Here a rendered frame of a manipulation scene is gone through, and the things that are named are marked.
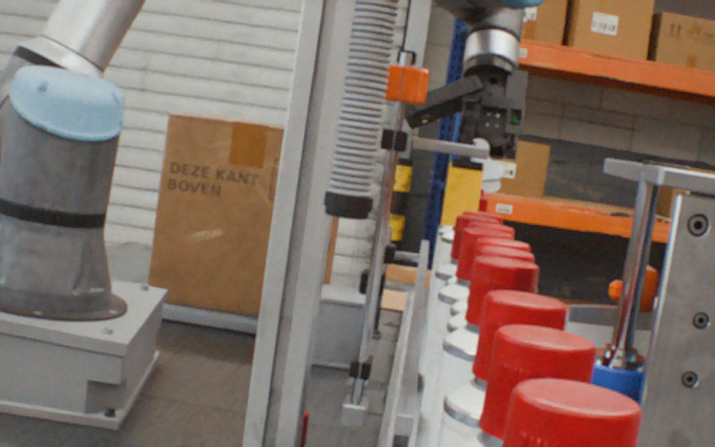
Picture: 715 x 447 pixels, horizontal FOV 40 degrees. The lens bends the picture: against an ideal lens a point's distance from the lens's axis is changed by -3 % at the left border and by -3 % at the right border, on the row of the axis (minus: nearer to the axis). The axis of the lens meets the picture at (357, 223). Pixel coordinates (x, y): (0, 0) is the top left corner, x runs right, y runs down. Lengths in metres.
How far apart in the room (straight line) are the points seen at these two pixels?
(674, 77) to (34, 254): 4.03
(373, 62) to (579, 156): 4.84
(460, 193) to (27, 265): 0.42
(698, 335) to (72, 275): 0.72
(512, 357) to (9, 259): 0.75
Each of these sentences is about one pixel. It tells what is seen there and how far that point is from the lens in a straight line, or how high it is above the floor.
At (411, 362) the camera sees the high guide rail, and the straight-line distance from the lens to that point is 0.81.
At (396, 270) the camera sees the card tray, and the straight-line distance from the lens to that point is 2.05.
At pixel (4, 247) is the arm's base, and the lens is 1.02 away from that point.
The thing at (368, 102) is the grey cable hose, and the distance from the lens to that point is 0.71.
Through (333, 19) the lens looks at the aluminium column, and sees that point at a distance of 0.84.
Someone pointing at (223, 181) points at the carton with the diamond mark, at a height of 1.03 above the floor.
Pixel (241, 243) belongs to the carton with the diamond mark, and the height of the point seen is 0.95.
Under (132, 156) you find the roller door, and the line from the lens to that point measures 5.28.
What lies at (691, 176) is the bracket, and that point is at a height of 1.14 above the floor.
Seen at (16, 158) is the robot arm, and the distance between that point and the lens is 1.02.
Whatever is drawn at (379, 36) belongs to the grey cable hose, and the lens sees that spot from 0.71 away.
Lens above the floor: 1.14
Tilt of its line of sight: 6 degrees down
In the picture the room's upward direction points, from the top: 8 degrees clockwise
